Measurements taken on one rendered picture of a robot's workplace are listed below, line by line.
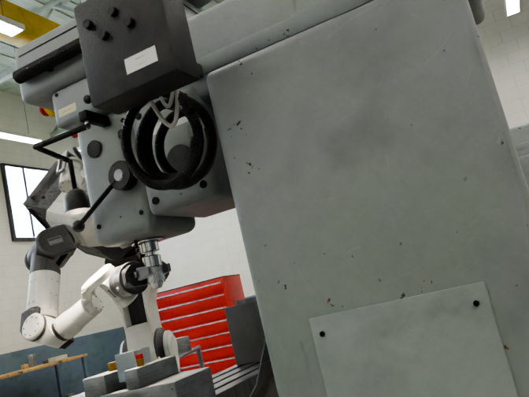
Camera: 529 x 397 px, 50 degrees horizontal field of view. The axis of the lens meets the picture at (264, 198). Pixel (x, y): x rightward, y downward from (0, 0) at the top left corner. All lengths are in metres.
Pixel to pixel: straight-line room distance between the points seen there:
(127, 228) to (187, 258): 10.75
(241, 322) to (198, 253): 10.14
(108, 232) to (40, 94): 0.41
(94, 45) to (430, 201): 0.67
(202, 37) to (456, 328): 0.81
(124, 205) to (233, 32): 0.47
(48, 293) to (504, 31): 9.67
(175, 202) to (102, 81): 0.33
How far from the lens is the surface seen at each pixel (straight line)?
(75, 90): 1.50
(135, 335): 2.17
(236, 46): 1.27
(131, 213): 1.37
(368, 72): 1.01
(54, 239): 1.88
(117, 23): 1.12
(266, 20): 1.26
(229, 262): 11.61
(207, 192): 1.23
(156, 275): 1.43
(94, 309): 1.67
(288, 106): 1.05
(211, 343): 6.77
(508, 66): 10.56
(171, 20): 1.06
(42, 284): 1.83
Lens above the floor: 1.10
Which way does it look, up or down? 10 degrees up
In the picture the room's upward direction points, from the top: 13 degrees counter-clockwise
